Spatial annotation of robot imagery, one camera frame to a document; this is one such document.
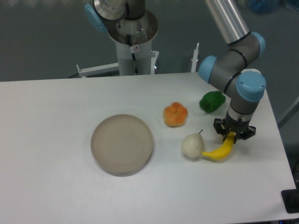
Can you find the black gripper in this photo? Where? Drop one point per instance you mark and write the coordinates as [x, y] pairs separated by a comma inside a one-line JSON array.
[[237, 123]]

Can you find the yellow toy banana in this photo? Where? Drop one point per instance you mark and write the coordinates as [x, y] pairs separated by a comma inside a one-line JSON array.
[[224, 150]]

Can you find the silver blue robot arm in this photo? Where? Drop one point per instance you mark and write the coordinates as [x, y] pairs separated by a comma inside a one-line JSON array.
[[227, 74]]

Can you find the green toy bell pepper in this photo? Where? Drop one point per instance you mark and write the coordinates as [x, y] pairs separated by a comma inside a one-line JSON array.
[[211, 101]]

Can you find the white toy pear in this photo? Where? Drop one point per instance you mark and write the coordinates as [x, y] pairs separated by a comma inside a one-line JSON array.
[[193, 146]]

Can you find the orange toy pumpkin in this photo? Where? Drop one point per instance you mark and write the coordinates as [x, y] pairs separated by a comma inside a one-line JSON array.
[[175, 115]]

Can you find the black device at table edge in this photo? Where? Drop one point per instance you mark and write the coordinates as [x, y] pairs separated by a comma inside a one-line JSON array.
[[291, 200]]

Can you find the beige round plate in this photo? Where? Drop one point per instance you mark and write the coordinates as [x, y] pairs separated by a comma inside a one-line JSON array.
[[122, 144]]

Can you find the white right mounting bracket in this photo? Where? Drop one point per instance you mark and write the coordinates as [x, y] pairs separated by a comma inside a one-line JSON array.
[[195, 58]]

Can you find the white mounting bracket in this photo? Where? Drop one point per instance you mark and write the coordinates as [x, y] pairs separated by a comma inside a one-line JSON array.
[[195, 58], [97, 70]]

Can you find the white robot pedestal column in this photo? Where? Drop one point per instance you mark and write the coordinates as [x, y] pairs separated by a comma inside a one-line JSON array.
[[133, 42]]

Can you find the white left mounting bracket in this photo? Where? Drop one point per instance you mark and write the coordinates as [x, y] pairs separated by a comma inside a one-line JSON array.
[[97, 70]]

